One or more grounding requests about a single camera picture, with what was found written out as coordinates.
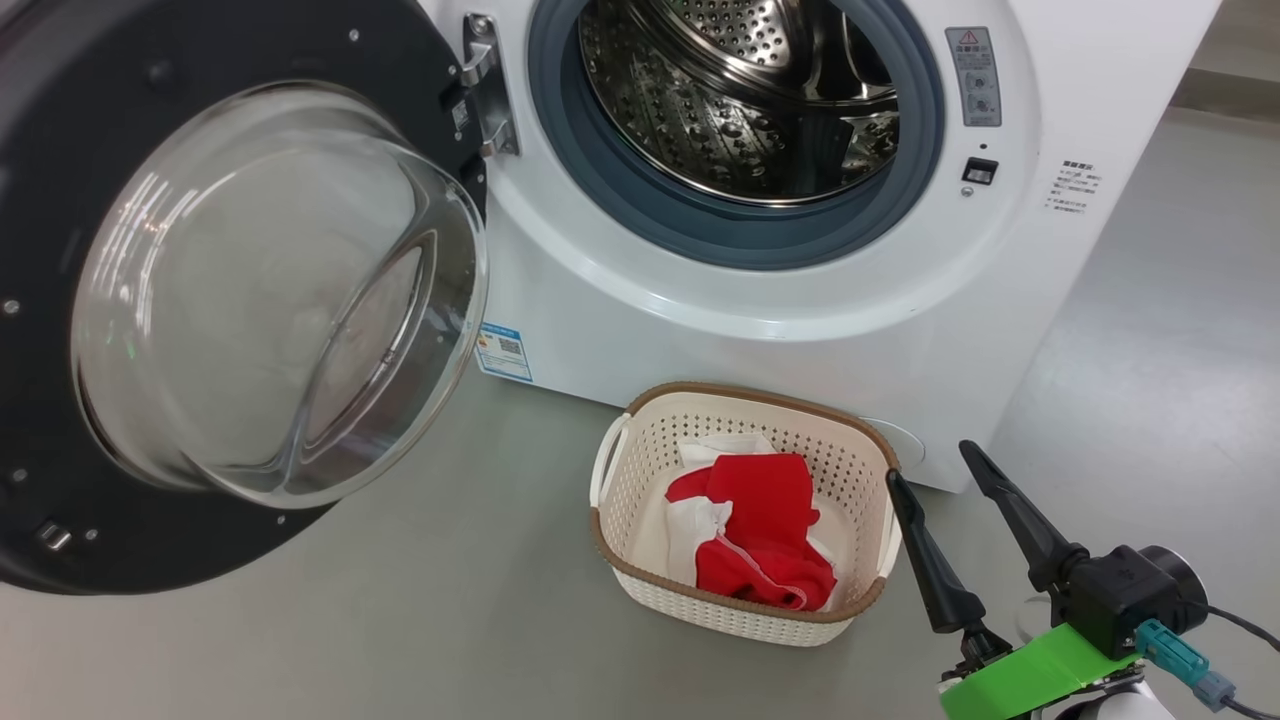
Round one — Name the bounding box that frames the red and white garment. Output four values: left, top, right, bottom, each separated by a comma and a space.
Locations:
664, 432, 840, 613

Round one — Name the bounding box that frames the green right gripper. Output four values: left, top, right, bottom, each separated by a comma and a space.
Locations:
886, 439, 1147, 720

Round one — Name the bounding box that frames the teal connector with black cable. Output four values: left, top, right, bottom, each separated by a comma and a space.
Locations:
1134, 600, 1280, 720

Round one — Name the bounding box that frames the grey warning sticker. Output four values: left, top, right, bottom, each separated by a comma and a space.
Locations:
945, 27, 1004, 129

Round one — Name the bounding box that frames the cream laundry basket brown rim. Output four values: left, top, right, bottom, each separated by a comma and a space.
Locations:
589, 381, 904, 648

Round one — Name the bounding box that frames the black round glass washer door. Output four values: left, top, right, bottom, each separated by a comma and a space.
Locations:
0, 0, 522, 597

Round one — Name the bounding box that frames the grey skirting board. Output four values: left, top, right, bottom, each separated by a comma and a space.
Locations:
1170, 68, 1280, 127

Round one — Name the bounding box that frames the white front-load washing machine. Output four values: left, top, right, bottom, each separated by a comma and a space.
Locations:
415, 0, 1226, 494

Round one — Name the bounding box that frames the blue energy label sticker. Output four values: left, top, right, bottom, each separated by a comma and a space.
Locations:
475, 322, 535, 384

